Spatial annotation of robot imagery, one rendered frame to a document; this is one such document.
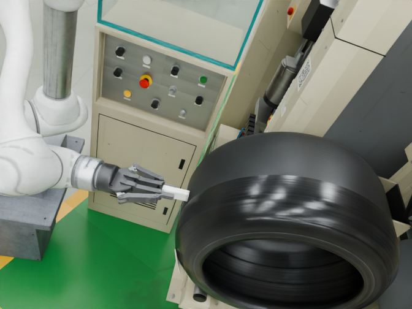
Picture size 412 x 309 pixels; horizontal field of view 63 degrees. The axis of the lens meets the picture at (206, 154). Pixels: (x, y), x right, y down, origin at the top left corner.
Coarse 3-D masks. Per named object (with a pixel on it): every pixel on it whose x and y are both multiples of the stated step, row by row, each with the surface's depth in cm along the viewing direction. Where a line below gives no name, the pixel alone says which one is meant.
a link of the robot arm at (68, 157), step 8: (56, 152) 81; (64, 152) 84; (72, 152) 87; (64, 160) 82; (72, 160) 85; (64, 168) 82; (72, 168) 84; (64, 176) 82; (56, 184) 81; (64, 184) 84
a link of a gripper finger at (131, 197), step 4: (120, 196) 83; (124, 196) 83; (128, 196) 83; (132, 196) 84; (136, 196) 84; (140, 196) 84; (144, 196) 84; (148, 196) 84; (152, 196) 84; (156, 196) 85; (128, 200) 84; (132, 200) 85; (136, 200) 85; (140, 200) 85; (144, 200) 85; (148, 200) 85; (152, 200) 86
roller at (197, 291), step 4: (196, 288) 106; (196, 292) 105; (200, 292) 104; (204, 292) 105; (196, 296) 104; (200, 296) 104; (204, 296) 104; (196, 300) 106; (200, 300) 106; (204, 300) 105
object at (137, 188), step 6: (120, 180) 86; (126, 180) 86; (132, 186) 86; (138, 186) 86; (144, 186) 86; (132, 192) 87; (138, 192) 87; (144, 192) 86; (150, 192) 86; (156, 192) 86
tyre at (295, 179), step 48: (240, 144) 85; (288, 144) 80; (336, 144) 83; (192, 192) 88; (240, 192) 73; (288, 192) 70; (336, 192) 71; (384, 192) 86; (192, 240) 81; (240, 240) 75; (288, 240) 71; (336, 240) 70; (384, 240) 72; (240, 288) 110; (288, 288) 111; (336, 288) 103; (384, 288) 80
